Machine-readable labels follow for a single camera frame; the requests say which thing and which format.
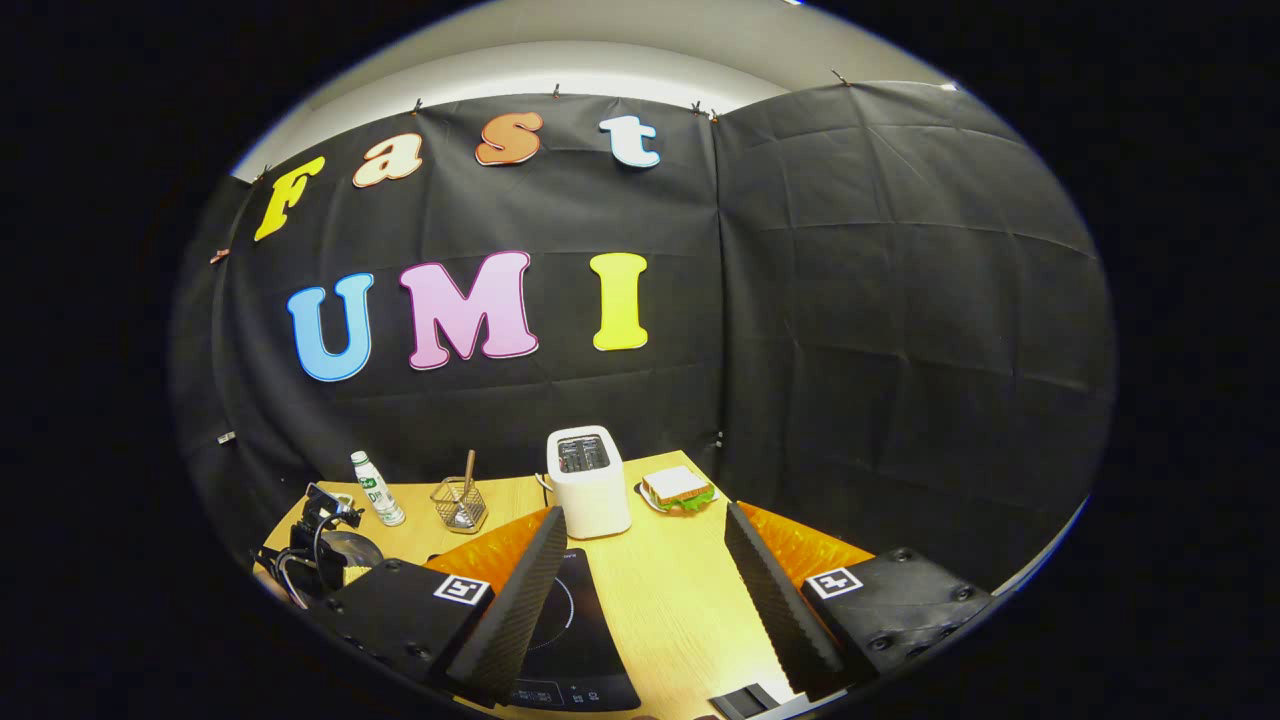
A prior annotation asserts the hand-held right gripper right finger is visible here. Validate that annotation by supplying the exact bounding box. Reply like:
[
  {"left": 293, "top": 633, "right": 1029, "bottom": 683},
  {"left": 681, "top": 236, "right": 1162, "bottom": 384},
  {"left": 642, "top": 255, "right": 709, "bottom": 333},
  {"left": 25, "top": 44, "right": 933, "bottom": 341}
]
[{"left": 723, "top": 502, "right": 996, "bottom": 703}]

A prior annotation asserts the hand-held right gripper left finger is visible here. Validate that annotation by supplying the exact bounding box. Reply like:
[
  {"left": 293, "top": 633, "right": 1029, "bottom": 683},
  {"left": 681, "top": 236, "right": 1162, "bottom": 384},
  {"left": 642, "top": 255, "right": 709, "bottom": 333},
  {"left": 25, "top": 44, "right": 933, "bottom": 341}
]
[{"left": 320, "top": 505, "right": 569, "bottom": 706}]

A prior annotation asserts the black induction cooktop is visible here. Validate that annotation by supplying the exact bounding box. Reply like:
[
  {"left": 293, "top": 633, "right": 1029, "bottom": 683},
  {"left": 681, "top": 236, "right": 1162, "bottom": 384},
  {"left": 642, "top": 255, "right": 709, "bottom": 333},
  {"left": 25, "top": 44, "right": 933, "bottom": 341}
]
[{"left": 505, "top": 547, "right": 643, "bottom": 713}]

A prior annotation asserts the white drink bottle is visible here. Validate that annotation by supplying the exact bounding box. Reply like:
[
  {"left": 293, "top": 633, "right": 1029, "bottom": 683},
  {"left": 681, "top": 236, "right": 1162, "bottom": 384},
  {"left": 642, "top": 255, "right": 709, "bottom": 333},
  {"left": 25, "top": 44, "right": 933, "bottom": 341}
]
[{"left": 350, "top": 450, "right": 407, "bottom": 528}]

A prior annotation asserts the white toaster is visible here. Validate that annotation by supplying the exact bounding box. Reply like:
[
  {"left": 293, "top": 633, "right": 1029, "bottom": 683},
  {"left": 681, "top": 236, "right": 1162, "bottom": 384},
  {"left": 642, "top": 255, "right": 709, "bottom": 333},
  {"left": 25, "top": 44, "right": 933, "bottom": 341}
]
[{"left": 546, "top": 425, "right": 633, "bottom": 541}]

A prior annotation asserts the sandwich on plate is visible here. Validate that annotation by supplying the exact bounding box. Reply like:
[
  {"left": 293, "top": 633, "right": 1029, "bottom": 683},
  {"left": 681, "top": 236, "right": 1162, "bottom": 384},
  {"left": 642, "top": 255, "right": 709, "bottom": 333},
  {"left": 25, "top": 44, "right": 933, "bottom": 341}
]
[{"left": 635, "top": 465, "right": 719, "bottom": 516}]

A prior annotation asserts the wire utensil holder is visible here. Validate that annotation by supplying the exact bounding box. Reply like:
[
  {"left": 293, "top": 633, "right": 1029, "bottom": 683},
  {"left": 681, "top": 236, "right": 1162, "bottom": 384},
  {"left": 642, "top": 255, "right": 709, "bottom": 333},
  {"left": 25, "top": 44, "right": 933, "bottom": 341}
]
[{"left": 430, "top": 477, "right": 489, "bottom": 534}]

